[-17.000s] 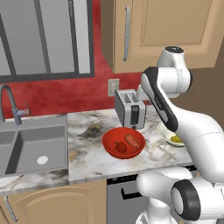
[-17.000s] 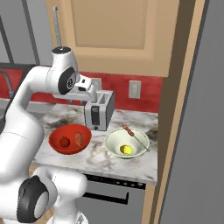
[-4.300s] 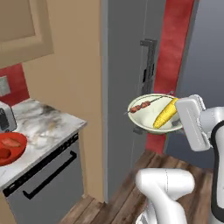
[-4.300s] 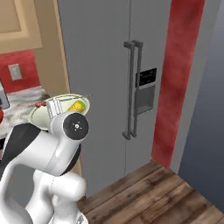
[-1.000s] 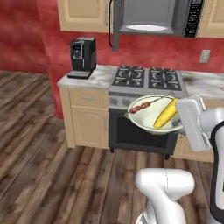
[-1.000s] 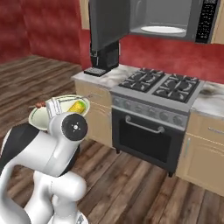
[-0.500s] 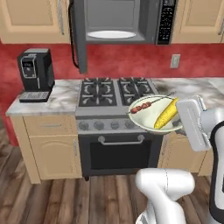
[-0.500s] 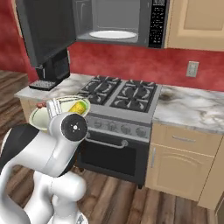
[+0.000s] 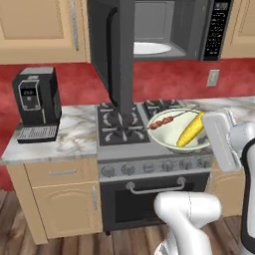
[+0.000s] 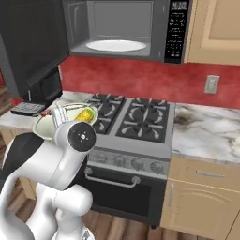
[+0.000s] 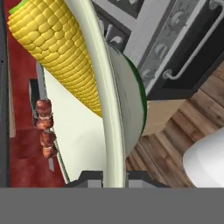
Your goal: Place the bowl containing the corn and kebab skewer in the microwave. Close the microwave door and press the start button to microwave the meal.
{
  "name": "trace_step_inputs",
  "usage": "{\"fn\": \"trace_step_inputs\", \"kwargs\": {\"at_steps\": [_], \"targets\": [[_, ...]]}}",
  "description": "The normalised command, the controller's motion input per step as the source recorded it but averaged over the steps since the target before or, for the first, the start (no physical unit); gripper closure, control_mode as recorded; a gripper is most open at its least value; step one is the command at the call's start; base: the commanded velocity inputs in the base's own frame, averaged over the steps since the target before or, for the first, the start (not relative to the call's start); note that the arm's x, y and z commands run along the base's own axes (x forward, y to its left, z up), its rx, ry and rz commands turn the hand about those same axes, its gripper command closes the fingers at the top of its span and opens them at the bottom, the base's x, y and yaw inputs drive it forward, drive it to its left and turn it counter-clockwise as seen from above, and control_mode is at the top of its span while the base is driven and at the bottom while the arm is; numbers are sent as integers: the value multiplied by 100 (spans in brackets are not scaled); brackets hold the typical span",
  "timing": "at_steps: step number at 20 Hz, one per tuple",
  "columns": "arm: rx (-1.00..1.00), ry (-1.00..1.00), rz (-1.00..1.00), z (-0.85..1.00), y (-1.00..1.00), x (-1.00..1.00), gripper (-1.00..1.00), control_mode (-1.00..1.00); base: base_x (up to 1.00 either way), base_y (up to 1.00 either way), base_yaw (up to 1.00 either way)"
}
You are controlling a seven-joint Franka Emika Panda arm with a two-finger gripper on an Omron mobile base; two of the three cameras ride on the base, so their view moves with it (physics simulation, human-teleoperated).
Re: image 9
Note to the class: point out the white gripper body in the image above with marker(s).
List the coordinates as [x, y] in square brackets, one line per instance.
[219, 139]

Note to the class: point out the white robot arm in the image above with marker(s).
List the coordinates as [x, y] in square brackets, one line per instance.
[186, 215]

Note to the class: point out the yellow corn cob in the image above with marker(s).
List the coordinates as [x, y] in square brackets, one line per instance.
[190, 131]

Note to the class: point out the beige base cupboard door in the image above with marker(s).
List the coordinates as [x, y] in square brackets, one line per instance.
[225, 192]
[66, 209]

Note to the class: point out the cream bowl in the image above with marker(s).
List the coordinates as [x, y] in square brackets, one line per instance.
[166, 134]

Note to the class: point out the red kebab skewer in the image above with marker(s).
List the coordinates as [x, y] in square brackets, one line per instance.
[161, 122]

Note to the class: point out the black oven door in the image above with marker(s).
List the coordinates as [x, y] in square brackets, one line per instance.
[139, 202]

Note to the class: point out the white microwave turntable plate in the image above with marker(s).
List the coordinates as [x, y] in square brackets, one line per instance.
[151, 48]

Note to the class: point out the black microwave oven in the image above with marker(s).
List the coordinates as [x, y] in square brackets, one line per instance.
[181, 28]

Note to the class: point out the black microwave door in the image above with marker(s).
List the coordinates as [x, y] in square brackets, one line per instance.
[111, 53]

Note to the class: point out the grey stove knob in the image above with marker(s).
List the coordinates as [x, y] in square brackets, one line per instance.
[108, 171]
[168, 165]
[148, 167]
[127, 169]
[185, 163]
[203, 162]

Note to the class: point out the grey stove with oven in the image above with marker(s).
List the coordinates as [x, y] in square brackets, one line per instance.
[146, 166]

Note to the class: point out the beige drawer front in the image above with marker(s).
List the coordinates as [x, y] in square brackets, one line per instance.
[61, 172]

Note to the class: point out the black coffee machine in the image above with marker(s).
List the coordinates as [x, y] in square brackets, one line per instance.
[36, 104]

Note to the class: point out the white wall socket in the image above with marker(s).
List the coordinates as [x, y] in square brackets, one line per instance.
[212, 78]

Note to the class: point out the beige wall cupboard door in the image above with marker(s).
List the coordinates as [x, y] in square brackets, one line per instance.
[239, 28]
[40, 30]

